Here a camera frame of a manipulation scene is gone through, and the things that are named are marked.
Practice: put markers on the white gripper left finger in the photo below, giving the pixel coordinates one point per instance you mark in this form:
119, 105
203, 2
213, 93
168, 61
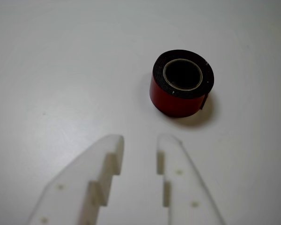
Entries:
72, 187

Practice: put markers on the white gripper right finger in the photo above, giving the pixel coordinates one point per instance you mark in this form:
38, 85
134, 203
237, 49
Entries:
187, 187

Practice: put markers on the red tape roll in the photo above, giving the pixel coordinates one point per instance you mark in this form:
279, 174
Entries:
173, 103

